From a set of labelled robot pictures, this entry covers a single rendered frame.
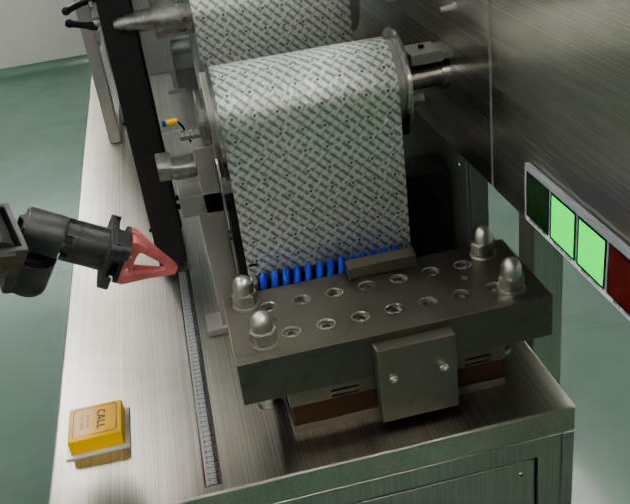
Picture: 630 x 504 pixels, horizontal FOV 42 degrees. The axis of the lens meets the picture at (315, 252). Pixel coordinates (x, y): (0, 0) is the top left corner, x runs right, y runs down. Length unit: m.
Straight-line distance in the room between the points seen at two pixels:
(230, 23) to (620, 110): 0.68
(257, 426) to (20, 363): 2.05
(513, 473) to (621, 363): 1.57
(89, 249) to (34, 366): 1.97
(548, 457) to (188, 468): 0.46
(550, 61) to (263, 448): 0.57
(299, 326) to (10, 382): 2.06
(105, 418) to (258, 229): 0.32
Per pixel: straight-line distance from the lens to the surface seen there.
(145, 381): 1.23
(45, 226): 1.10
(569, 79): 0.85
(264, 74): 1.08
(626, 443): 2.42
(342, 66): 1.09
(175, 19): 1.31
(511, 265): 1.06
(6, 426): 2.82
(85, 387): 1.26
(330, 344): 1.00
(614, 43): 0.77
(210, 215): 1.20
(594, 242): 0.84
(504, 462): 1.12
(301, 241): 1.15
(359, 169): 1.12
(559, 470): 1.17
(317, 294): 1.10
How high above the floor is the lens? 1.61
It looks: 29 degrees down
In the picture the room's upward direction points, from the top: 8 degrees counter-clockwise
